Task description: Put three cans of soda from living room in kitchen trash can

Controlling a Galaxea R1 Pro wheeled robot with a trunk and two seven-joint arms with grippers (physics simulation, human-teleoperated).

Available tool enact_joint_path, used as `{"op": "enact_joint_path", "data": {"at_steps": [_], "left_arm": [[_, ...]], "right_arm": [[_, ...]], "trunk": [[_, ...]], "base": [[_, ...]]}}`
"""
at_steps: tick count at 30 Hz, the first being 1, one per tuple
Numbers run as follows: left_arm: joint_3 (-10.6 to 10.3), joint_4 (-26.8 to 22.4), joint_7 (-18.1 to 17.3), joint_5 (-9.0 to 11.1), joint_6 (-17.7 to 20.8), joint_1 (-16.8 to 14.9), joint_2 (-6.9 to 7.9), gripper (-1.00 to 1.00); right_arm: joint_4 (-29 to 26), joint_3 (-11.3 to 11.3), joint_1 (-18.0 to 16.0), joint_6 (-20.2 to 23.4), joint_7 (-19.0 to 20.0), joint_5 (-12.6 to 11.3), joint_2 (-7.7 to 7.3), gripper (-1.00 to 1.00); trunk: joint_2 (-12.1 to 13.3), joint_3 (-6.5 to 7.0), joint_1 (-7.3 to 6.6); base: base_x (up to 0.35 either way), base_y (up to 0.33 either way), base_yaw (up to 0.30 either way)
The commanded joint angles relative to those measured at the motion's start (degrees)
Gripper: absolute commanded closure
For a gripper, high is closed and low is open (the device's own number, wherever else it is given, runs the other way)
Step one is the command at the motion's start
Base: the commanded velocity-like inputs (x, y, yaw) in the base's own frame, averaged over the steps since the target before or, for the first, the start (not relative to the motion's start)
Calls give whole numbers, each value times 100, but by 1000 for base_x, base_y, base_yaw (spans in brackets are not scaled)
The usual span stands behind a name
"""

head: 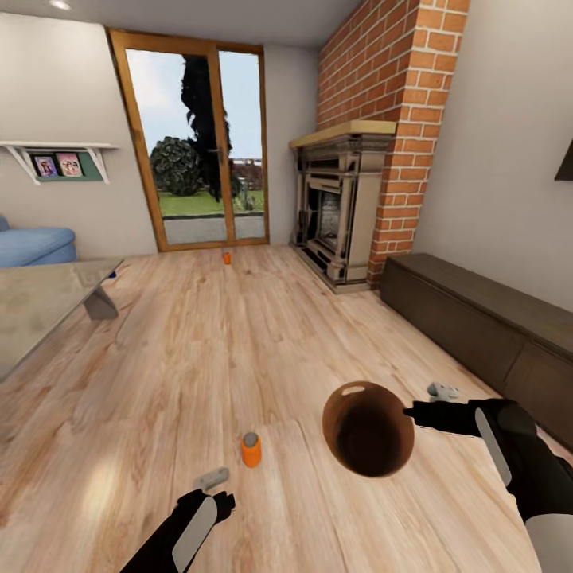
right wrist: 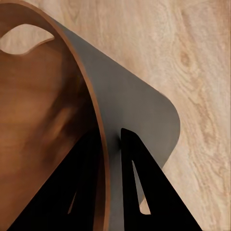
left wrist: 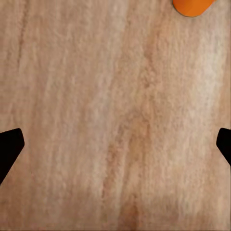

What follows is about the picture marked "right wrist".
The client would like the trash can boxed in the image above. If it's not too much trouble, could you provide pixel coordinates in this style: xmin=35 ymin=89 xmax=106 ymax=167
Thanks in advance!
xmin=0 ymin=0 xmax=181 ymax=231

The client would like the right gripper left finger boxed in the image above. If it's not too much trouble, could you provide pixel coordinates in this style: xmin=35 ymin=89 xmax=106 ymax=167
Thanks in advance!
xmin=7 ymin=128 xmax=101 ymax=231

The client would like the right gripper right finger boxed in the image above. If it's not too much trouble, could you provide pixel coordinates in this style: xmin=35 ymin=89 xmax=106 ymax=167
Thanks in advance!
xmin=121 ymin=128 xmax=202 ymax=231

